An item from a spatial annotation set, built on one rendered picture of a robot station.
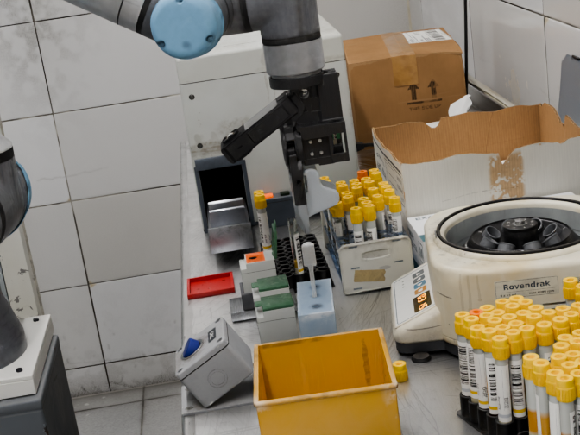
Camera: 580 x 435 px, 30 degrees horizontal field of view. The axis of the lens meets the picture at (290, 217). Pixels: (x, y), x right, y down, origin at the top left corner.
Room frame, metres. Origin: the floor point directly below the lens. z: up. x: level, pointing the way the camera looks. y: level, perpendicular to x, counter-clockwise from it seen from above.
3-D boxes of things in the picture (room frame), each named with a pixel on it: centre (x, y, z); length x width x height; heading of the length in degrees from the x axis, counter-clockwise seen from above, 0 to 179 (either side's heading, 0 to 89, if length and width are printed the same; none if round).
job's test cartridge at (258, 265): (1.36, 0.05, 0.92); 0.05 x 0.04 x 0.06; 93
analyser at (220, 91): (1.87, 0.02, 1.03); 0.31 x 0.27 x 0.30; 3
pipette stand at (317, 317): (1.14, -0.02, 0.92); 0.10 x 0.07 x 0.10; 178
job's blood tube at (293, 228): (1.42, 0.00, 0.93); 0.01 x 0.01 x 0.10
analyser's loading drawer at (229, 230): (1.67, 0.10, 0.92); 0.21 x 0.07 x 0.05; 3
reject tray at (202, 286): (1.47, 0.13, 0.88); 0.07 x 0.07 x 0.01; 3
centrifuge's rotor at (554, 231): (1.22, -0.27, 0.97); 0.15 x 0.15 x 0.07
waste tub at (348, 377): (0.96, -0.01, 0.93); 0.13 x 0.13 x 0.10; 89
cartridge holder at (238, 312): (1.36, 0.05, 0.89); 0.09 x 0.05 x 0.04; 93
